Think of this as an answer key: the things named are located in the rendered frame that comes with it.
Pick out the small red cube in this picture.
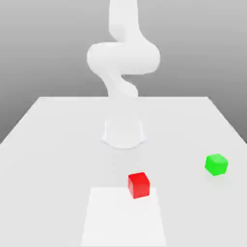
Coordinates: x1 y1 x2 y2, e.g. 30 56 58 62
127 172 151 199

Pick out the small green cube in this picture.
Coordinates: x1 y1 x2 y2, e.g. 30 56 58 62
204 153 229 177

